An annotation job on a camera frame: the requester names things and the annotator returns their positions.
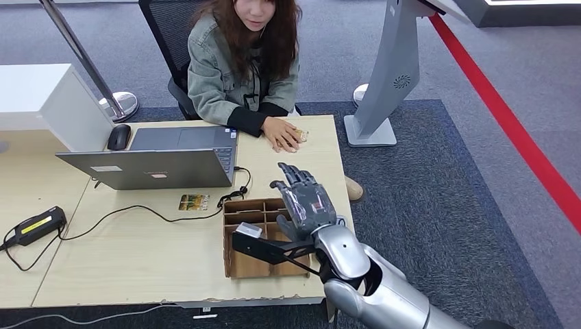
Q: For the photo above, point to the black charger with yellow label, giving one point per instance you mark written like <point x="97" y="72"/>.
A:
<point x="38" y="225"/>

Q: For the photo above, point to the grey kiosk stand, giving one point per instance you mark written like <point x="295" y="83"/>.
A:
<point x="395" y="68"/>

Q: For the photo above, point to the black computer mouse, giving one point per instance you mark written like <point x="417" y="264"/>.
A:
<point x="119" y="137"/>

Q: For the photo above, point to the chrome stanchion post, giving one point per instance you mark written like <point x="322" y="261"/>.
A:
<point x="82" y="59"/>

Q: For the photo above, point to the thin pale key card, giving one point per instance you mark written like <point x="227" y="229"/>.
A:
<point x="248" y="211"/>

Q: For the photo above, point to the round chrome base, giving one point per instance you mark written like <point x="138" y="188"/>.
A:
<point x="359" y="94"/>

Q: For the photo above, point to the grey laptop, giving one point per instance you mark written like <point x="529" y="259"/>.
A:
<point x="150" y="170"/>

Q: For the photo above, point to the white cabinet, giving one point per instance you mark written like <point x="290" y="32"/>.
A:
<point x="27" y="91"/>

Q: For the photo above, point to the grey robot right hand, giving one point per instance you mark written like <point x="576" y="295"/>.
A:
<point x="308" y="206"/>

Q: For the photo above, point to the black office chair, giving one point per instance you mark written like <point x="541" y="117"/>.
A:
<point x="168" y="32"/>

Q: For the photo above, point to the white card reader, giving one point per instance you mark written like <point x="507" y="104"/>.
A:
<point x="341" y="221"/>

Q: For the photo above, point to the person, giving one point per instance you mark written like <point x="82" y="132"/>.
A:
<point x="218" y="77"/>

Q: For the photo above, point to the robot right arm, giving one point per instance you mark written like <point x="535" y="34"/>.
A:
<point x="386" y="299"/>

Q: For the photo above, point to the person's right hand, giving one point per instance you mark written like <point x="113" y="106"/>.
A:
<point x="282" y="134"/>

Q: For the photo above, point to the wooden compartment organizer box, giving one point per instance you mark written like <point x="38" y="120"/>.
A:
<point x="245" y="268"/>

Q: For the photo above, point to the grey platform with white top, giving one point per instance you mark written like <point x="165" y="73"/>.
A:
<point x="522" y="13"/>

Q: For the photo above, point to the person's tan shoe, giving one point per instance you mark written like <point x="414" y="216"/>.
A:
<point x="354" y="188"/>

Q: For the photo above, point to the white strip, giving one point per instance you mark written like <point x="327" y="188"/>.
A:
<point x="205" y="316"/>

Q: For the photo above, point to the gold printed card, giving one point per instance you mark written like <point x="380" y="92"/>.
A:
<point x="303" y="135"/>
<point x="194" y="202"/>

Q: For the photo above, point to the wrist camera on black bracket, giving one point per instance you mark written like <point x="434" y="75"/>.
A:
<point x="258" y="249"/>

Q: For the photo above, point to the person's right forearm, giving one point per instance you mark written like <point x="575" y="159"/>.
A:
<point x="245" y="121"/>

